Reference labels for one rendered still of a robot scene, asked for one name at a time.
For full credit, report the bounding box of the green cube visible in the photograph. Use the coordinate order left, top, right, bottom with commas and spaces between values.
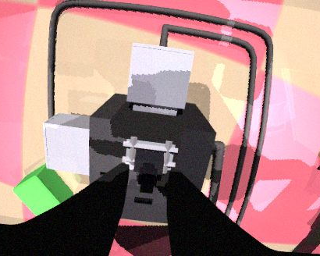
12, 163, 73, 216

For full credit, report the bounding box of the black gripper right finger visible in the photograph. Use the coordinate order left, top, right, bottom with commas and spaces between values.
167, 169, 320, 256

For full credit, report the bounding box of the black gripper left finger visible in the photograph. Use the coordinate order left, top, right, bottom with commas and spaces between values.
0, 162, 130, 256

